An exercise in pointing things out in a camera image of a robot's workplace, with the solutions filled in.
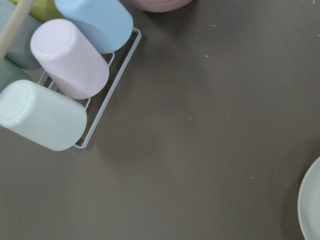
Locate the cream round plate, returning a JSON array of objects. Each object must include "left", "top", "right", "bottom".
[{"left": 297, "top": 159, "right": 320, "bottom": 240}]

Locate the pale pink plastic cup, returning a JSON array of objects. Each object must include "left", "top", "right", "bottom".
[{"left": 30, "top": 19, "right": 110, "bottom": 100}]

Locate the white mint plastic cup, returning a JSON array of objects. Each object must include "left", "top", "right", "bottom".
[{"left": 0, "top": 79, "right": 87, "bottom": 151}]

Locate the light blue plastic cup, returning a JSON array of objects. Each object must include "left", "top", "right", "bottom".
[{"left": 54, "top": 0, "right": 133, "bottom": 54}]

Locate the pink ribbed bowl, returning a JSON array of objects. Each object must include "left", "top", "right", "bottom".
[{"left": 126, "top": 0, "right": 193, "bottom": 13}]

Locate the grey green plastic cup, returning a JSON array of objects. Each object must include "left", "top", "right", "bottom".
[{"left": 0, "top": 0, "right": 41, "bottom": 70}]

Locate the teal green plastic cup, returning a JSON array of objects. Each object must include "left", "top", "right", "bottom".
[{"left": 0, "top": 58, "right": 32, "bottom": 92}]

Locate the yellow green plastic cup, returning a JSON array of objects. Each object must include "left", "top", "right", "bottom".
[{"left": 25, "top": 0, "right": 64, "bottom": 23}]

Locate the white wire cup rack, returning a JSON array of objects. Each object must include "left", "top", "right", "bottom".
[{"left": 36, "top": 27, "right": 143, "bottom": 151}]

